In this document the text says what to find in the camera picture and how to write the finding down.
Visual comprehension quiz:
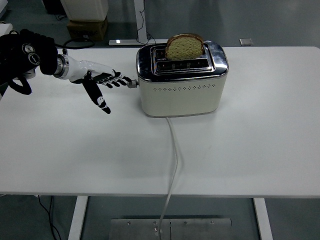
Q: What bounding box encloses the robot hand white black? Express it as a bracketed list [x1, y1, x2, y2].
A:
[64, 54, 134, 115]

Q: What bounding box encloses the white toaster power cable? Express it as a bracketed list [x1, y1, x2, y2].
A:
[157, 116, 181, 240]

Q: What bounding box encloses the thin black floor cable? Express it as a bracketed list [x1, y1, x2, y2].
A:
[48, 195, 55, 227]
[36, 195, 62, 240]

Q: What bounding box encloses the black box on floor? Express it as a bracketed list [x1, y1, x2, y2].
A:
[41, 0, 66, 15]

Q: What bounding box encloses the cream and chrome toaster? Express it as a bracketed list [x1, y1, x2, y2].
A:
[126, 40, 229, 118]

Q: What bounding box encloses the grey metal plate with screws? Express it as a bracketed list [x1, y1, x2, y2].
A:
[109, 217, 233, 240]

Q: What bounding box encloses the white table leg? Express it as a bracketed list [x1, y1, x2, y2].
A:
[67, 196, 89, 240]
[252, 197, 274, 240]

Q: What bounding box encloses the white desk leg with foot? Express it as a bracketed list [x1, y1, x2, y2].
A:
[108, 0, 169, 47]

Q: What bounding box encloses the grey floor socket plate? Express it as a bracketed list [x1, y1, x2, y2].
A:
[238, 37, 254, 47]

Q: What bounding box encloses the brown bread slice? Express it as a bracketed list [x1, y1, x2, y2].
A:
[164, 33, 205, 61]

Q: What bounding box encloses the brown cardboard box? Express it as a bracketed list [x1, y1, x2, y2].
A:
[66, 16, 109, 42]

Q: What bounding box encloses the black cable on desk leg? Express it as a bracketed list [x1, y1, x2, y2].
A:
[136, 0, 156, 46]

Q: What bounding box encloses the white container on box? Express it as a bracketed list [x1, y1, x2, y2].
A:
[59, 0, 110, 22]

